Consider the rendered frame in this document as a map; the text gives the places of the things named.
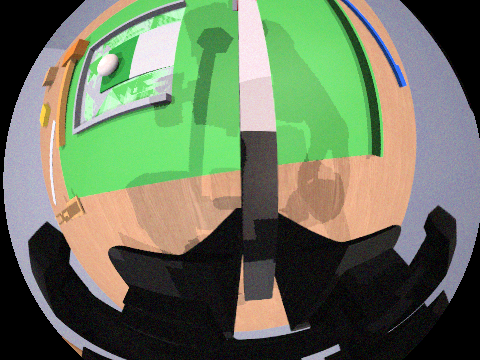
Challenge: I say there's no green flat mat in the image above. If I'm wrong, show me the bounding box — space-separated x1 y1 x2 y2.
59 0 372 200

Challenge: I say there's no yellow rectangular block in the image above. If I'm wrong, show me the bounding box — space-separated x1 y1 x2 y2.
40 103 51 127

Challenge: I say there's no small orange block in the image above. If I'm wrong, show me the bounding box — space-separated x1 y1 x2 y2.
41 67 59 87

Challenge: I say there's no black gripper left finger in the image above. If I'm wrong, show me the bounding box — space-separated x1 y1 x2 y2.
108 208 243 339

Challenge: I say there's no white golf ball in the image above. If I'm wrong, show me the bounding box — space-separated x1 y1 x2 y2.
97 53 119 76

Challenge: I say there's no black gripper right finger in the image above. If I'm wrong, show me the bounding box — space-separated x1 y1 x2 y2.
275 213 401 332

